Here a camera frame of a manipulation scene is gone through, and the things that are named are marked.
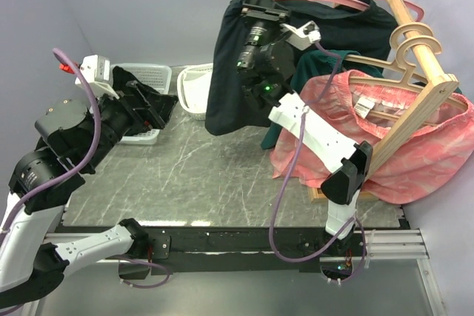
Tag beige wooden hanger rear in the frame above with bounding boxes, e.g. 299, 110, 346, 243
344, 23, 434, 84

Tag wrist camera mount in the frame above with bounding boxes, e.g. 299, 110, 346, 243
75, 55, 119, 99
281, 21, 321, 50

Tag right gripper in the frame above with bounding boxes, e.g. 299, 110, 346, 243
236, 0, 293, 75

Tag pink patterned shorts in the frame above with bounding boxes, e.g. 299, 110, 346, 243
270, 70, 473, 204

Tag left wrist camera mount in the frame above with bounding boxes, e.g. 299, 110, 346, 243
75, 55, 119, 99

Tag beige wooden hanger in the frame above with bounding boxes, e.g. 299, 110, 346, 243
350, 33, 471, 113
344, 23, 434, 84

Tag wooden clothes rack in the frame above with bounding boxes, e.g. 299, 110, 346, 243
306, 0, 460, 204

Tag dark navy shorts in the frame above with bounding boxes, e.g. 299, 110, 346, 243
205, 0, 398, 135

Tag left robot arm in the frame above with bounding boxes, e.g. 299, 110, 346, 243
1, 81, 178, 312

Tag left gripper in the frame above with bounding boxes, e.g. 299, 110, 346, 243
81, 78, 180, 169

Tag beige wooden hanger front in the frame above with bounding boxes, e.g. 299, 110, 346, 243
350, 33, 471, 113

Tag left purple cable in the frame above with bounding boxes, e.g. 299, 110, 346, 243
0, 47, 175, 316

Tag white cloth in basket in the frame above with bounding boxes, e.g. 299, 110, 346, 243
182, 68, 213, 114

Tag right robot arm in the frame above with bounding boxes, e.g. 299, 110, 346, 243
236, 0, 373, 256

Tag grey plastic basket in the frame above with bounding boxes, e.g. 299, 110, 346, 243
110, 63, 172, 146

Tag aluminium frame rail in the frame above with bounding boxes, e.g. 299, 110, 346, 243
20, 229, 445, 316

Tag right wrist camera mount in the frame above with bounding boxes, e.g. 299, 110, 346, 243
281, 21, 321, 50

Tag green shorts on rack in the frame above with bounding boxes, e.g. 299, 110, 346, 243
261, 50, 383, 150

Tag white plastic basket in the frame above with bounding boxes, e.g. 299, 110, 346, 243
176, 63, 213, 121

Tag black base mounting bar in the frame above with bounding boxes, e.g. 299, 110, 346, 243
124, 227, 364, 273

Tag black drawstring garment in basket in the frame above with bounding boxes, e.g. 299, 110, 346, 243
112, 66, 163, 104

